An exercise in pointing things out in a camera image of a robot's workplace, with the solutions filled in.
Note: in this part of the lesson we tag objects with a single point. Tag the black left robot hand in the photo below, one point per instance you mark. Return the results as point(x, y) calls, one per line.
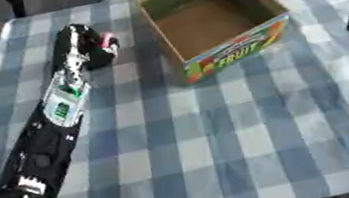
point(95, 55)

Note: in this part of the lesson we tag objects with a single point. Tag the small pink toy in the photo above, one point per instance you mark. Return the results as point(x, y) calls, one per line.
point(108, 39)

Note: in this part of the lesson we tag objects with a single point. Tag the tan cardboard box printed front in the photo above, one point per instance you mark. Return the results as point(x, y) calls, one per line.
point(213, 23)

